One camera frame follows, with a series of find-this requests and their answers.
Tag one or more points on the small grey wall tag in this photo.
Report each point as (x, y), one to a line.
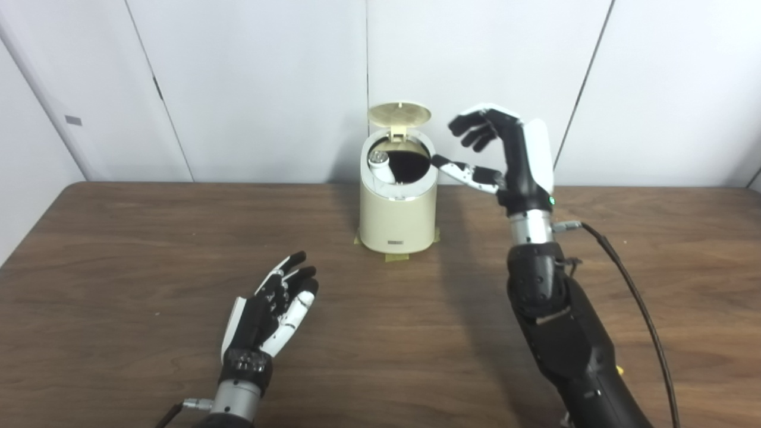
(74, 120)

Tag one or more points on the small white plastic bottle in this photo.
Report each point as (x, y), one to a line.
(381, 166)

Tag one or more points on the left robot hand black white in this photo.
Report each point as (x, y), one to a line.
(255, 321)

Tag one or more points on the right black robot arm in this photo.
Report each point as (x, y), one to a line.
(571, 339)

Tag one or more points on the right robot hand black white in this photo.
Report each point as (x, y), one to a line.
(529, 166)

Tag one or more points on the round cream bin lid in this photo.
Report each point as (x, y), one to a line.
(399, 114)

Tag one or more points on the black wall panel hinge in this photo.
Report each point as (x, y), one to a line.
(158, 88)

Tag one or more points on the cream-colored bin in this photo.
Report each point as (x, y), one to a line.
(395, 223)

